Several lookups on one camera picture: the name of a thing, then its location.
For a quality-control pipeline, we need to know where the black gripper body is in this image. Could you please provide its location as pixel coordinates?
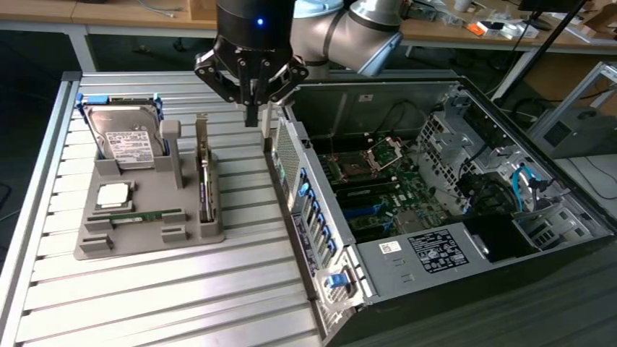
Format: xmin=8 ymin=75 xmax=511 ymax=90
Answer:
xmin=215 ymin=0 xmax=298 ymax=62

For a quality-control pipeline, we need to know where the green and black graphics card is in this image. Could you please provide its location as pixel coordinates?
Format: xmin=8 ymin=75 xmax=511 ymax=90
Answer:
xmin=195 ymin=113 xmax=218 ymax=223

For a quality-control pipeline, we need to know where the brown cardboard box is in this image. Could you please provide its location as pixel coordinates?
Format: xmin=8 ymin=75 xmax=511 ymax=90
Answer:
xmin=187 ymin=0 xmax=218 ymax=21
xmin=583 ymin=0 xmax=617 ymax=39

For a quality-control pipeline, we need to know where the hard disk in blue carrier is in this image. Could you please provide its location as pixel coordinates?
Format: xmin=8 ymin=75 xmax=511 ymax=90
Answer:
xmin=75 ymin=93 xmax=168 ymax=171

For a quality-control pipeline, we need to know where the metal socket cover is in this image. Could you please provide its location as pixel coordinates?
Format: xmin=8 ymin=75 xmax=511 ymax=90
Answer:
xmin=366 ymin=136 xmax=404 ymax=171

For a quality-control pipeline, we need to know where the CPU socket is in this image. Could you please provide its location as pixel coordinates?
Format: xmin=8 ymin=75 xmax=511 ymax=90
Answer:
xmin=332 ymin=153 xmax=382 ymax=181

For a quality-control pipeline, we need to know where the silver CPU chip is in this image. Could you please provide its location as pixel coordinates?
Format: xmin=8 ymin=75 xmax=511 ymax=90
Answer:
xmin=95 ymin=182 xmax=135 ymax=210

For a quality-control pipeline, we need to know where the green RAM stick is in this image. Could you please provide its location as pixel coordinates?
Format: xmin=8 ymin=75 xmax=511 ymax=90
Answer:
xmin=108 ymin=210 xmax=166 ymax=222

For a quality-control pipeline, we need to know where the orange and white small box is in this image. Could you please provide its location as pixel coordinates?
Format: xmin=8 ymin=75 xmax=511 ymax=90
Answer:
xmin=470 ymin=20 xmax=508 ymax=37

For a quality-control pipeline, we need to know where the green motherboard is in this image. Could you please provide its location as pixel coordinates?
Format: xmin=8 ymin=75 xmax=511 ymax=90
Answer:
xmin=318 ymin=135 xmax=455 ymax=232

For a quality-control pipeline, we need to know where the grey chipset heatsink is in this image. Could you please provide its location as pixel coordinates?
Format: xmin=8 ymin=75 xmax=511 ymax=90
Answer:
xmin=395 ymin=211 xmax=427 ymax=232

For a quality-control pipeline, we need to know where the grey plastic parts rack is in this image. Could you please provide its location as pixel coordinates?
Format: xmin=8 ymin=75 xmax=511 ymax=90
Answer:
xmin=72 ymin=119 xmax=228 ymax=261

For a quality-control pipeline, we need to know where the black slanted pole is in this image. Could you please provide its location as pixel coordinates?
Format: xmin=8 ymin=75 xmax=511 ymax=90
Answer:
xmin=491 ymin=0 xmax=593 ymax=102

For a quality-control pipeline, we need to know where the black monitor with stand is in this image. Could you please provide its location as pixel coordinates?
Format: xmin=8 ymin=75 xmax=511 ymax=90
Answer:
xmin=517 ymin=0 xmax=589 ymax=30

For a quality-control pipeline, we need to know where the grey power supply unit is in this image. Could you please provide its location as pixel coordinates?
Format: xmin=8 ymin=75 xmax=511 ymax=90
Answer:
xmin=356 ymin=222 xmax=488 ymax=301

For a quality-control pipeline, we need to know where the grey computer tower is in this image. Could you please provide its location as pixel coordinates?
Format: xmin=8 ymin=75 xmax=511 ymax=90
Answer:
xmin=543 ymin=106 xmax=617 ymax=160

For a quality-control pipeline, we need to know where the black open PC case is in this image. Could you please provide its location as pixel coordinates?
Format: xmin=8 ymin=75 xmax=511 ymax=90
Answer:
xmin=263 ymin=74 xmax=617 ymax=347

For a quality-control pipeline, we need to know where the beige case latch handle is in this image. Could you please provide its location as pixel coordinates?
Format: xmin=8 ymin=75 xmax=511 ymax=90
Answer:
xmin=260 ymin=103 xmax=282 ymax=140

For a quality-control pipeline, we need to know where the wooden desk with white frame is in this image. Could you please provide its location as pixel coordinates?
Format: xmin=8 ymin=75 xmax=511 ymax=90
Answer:
xmin=0 ymin=0 xmax=218 ymax=72
xmin=400 ymin=0 xmax=617 ymax=102

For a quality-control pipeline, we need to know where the light blue wire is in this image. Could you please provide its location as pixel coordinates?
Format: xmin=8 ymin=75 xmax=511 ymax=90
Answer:
xmin=511 ymin=164 xmax=544 ymax=213

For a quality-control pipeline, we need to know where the grey wire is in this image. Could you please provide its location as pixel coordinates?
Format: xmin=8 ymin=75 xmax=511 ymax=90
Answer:
xmin=511 ymin=202 xmax=565 ymax=220

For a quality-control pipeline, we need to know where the aluminium profile frame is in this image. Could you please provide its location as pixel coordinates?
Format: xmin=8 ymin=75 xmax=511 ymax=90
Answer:
xmin=528 ymin=60 xmax=617 ymax=138

